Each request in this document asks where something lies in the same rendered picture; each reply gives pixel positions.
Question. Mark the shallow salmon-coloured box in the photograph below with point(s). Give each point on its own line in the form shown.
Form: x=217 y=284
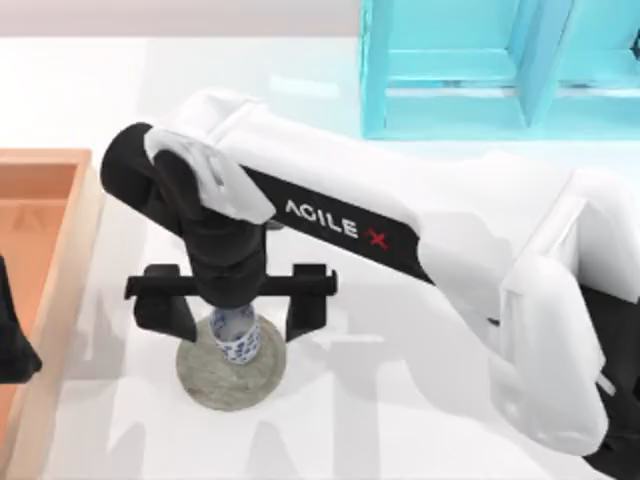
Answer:
x=50 y=210

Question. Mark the blue and white cup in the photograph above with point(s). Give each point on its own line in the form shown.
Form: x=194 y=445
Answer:
x=241 y=345

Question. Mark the grey round coaster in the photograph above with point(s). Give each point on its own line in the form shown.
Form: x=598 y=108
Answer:
x=225 y=390

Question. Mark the light blue rack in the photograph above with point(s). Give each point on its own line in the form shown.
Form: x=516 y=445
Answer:
x=450 y=65

